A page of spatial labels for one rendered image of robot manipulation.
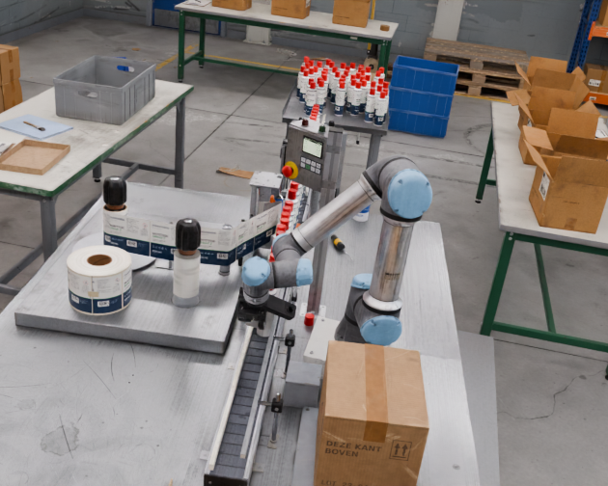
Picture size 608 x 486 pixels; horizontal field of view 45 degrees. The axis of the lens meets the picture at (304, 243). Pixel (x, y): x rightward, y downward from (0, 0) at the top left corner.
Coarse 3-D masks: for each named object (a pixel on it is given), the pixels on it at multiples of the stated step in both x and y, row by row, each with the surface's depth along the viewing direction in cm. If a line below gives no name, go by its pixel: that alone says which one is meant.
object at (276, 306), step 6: (270, 294) 216; (270, 300) 215; (276, 300) 216; (282, 300) 217; (264, 306) 213; (270, 306) 214; (276, 306) 215; (282, 306) 216; (288, 306) 217; (294, 306) 219; (276, 312) 215; (282, 312) 216; (288, 312) 216; (294, 312) 218; (288, 318) 217
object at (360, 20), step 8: (336, 0) 732; (344, 0) 731; (352, 0) 730; (360, 0) 728; (368, 0) 753; (336, 8) 736; (344, 8) 734; (352, 8) 733; (360, 8) 732; (368, 8) 734; (336, 16) 739; (344, 16) 738; (352, 16) 737; (360, 16) 736; (368, 16) 747; (344, 24) 742; (352, 24) 740; (360, 24) 739
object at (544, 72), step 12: (540, 60) 522; (552, 60) 520; (528, 72) 525; (540, 72) 490; (552, 72) 488; (564, 72) 486; (576, 72) 510; (528, 84) 507; (540, 84) 493; (552, 84) 492; (564, 84) 490
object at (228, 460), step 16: (304, 208) 321; (256, 336) 233; (256, 352) 225; (256, 368) 218; (240, 384) 211; (256, 384) 212; (240, 400) 205; (240, 416) 199; (256, 416) 200; (224, 432) 193; (240, 432) 194; (224, 448) 188; (240, 448) 188; (224, 464) 183; (240, 464) 184
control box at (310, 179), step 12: (312, 120) 241; (300, 132) 233; (312, 132) 231; (288, 144) 238; (300, 144) 235; (324, 144) 228; (288, 156) 240; (312, 156) 233; (324, 156) 230; (300, 168) 238; (300, 180) 239; (312, 180) 236
